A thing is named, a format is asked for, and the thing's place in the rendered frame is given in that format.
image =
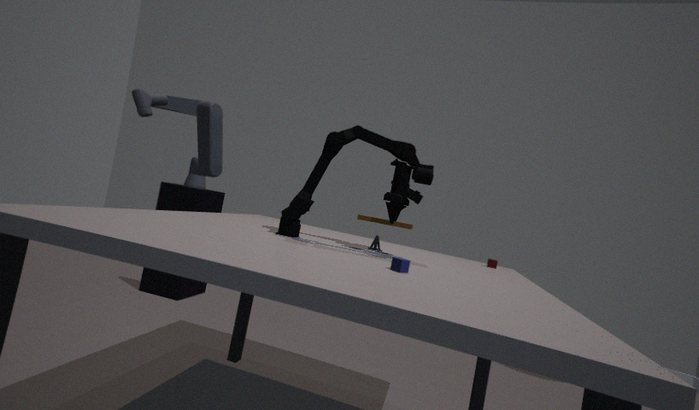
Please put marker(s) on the orange bar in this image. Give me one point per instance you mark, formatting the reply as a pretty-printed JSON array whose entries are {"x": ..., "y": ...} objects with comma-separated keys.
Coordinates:
[{"x": 385, "y": 222}]

